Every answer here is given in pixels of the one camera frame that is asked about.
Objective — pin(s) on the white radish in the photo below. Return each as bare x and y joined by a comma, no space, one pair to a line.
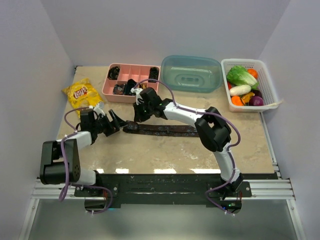
240,90

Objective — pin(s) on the rolled dark patterned tie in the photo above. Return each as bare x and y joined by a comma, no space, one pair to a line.
119,89

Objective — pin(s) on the blue transparent plastic bin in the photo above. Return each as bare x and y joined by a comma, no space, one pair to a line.
191,73

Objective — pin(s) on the rolled yellow tie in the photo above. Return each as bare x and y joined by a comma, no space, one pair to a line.
142,86

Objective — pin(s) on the rolled black tie back left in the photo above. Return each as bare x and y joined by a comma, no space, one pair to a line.
113,73

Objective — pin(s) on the yellow Lays chips bag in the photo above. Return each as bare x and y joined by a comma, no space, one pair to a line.
82,94

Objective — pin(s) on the rolled dark blue tie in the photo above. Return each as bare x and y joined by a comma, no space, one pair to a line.
129,85

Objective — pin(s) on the green lettuce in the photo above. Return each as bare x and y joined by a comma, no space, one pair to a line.
238,76

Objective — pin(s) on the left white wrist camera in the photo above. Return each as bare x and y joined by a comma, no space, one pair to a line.
99,109

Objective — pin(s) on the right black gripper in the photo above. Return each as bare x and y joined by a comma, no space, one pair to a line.
138,117

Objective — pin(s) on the white plastic basket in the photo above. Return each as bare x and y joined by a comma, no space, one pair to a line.
265,86

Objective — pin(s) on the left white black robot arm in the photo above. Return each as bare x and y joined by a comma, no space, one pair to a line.
60,159

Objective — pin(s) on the dark brown patterned tie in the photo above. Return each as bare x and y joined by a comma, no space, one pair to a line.
160,130

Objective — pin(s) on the dark purple eggplant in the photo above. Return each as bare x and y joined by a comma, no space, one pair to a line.
257,93

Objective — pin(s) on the rolled black tie back right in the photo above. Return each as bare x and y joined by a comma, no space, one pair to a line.
154,73

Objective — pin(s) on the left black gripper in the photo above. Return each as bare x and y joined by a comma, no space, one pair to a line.
110,131

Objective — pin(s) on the pink divided organizer tray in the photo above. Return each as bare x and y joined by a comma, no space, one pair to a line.
128,71

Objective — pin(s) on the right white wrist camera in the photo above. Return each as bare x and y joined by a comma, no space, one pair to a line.
137,92

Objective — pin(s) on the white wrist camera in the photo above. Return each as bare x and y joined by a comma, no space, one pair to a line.
137,92
99,109

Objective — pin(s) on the rolled black tie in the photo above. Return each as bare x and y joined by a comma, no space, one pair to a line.
154,73
113,73

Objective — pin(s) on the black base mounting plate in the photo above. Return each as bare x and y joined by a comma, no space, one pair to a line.
164,189

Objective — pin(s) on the orange yellow pepper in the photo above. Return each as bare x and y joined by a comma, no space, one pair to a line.
245,99

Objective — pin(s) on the orange carrot piece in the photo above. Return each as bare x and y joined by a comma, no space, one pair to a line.
237,101

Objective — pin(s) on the purple onion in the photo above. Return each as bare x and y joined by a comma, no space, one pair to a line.
256,101

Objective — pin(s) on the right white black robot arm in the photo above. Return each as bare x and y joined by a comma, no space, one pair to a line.
213,129

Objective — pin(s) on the orange fruit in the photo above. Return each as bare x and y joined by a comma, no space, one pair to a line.
253,72

